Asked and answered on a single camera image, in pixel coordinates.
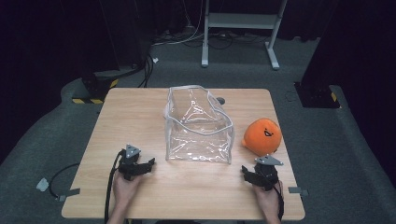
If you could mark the black curtain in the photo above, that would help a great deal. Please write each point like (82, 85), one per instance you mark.
(361, 46)
(46, 46)

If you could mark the light grey tape piece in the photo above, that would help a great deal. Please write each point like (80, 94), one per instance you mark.
(42, 184)

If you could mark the person's right hand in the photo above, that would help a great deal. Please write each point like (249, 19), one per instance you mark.
(267, 200)

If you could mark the grey tape strip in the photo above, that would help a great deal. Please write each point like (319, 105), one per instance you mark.
(297, 190)
(70, 193)

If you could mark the person's left hand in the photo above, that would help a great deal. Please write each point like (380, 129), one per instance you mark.
(124, 189)

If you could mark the orange plush toy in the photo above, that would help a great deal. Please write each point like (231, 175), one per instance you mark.
(261, 137)

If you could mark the black yellow-striped stand base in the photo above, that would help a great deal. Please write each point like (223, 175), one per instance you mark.
(93, 88)
(314, 97)

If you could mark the dark round table grommet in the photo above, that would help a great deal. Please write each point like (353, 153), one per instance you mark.
(220, 100)

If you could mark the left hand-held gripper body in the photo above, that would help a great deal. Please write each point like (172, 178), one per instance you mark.
(129, 163)

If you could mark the clear plastic bag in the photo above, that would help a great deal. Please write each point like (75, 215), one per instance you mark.
(199, 130)

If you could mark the white metal stand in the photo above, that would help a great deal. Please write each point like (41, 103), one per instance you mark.
(239, 21)

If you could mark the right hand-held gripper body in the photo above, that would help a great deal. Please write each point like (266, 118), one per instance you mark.
(266, 174)

